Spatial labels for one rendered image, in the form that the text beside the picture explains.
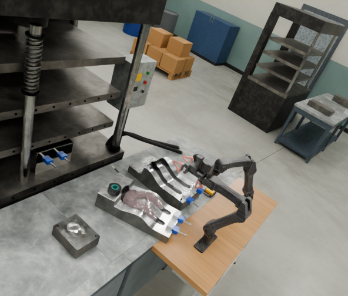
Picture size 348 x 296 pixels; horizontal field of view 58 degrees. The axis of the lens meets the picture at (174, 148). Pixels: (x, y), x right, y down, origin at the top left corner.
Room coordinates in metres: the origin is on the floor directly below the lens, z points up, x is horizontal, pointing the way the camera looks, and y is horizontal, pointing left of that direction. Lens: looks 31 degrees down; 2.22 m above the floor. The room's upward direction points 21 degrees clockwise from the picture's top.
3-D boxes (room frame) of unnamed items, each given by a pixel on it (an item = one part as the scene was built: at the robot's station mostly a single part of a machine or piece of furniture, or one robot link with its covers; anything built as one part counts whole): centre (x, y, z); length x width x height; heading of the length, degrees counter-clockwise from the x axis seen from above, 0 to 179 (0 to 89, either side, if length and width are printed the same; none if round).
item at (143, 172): (1.85, -0.02, 0.87); 0.50 x 0.26 x 0.14; 63
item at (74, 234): (1.13, 0.32, 0.83); 0.20 x 0.15 x 0.07; 63
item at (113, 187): (1.47, 0.25, 0.93); 0.08 x 0.08 x 0.04
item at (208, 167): (1.54, -0.24, 1.24); 0.12 x 0.09 x 0.12; 64
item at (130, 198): (1.50, 0.06, 0.90); 0.26 x 0.18 x 0.08; 80
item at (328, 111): (5.82, -2.41, 0.46); 1.90 x 0.70 x 0.92; 149
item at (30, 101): (1.41, 0.81, 1.10); 0.05 x 0.05 x 1.30
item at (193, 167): (1.58, -0.15, 1.25); 0.07 x 0.06 x 0.11; 154
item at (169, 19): (8.86, 1.42, 0.44); 0.59 x 0.59 x 0.88
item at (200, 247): (1.46, -0.40, 0.84); 0.20 x 0.07 x 0.08; 154
